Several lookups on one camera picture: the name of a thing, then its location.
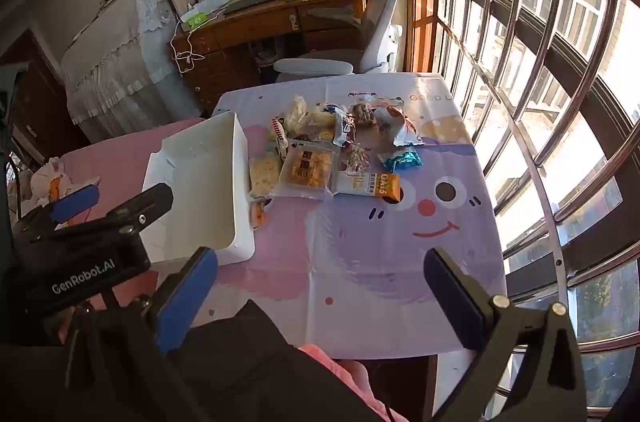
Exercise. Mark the metal window grille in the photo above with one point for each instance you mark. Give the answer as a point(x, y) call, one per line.
point(545, 67)

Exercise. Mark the green tissue pack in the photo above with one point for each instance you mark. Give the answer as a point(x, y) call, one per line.
point(195, 20)

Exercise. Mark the pink bed sheet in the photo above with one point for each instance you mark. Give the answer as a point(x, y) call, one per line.
point(117, 157)

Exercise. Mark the printed blanket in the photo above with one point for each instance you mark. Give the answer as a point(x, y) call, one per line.
point(50, 184)

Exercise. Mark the yellow cracker packet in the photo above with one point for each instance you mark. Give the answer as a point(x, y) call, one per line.
point(306, 172)

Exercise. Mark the small orange snack packet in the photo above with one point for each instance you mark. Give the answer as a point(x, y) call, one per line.
point(257, 215)

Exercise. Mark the white plastic bin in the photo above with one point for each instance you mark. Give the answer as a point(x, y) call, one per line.
point(200, 192)

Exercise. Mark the red white striped packet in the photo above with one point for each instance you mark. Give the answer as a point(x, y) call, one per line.
point(278, 133)

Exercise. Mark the puffed rice packet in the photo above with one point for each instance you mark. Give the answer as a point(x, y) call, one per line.
point(298, 110)

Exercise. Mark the printed cartoon tablecloth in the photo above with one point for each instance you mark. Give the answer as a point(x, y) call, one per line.
point(380, 262)

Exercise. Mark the white cake packet blue print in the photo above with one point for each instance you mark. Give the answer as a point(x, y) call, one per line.
point(320, 122)

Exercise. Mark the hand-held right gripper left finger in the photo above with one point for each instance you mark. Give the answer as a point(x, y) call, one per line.
point(182, 302)

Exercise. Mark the clear nut cluster packet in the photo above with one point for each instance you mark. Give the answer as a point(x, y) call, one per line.
point(362, 115)

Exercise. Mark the orange white snack bar packet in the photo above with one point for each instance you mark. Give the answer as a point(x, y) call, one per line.
point(367, 187)

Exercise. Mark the pale rice cracker packet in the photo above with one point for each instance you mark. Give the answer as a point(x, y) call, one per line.
point(263, 175)

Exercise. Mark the blue foil candy packet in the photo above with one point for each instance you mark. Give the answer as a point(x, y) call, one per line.
point(400, 161)

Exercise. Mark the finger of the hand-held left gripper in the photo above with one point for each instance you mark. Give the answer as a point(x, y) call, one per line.
point(142, 204)
point(75, 203)

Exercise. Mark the dark cloth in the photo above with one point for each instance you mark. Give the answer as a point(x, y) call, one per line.
point(250, 367)

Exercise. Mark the wooden desk with drawers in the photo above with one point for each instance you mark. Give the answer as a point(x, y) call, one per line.
point(250, 32)

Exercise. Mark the clear packet of dried strips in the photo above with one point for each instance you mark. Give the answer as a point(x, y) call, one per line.
point(356, 157)

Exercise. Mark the white lace furniture cover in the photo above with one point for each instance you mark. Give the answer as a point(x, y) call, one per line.
point(115, 67)

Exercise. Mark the pink fuzzy garment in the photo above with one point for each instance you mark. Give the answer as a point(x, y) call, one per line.
point(340, 374)

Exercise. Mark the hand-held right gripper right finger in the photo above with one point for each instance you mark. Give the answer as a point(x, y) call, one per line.
point(450, 297)

